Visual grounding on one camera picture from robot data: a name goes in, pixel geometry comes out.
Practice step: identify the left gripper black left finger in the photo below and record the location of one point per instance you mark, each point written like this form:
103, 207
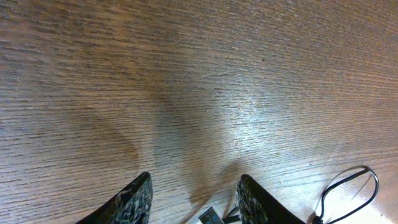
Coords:
131, 205

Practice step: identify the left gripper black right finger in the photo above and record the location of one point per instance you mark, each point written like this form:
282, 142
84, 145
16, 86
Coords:
258, 206

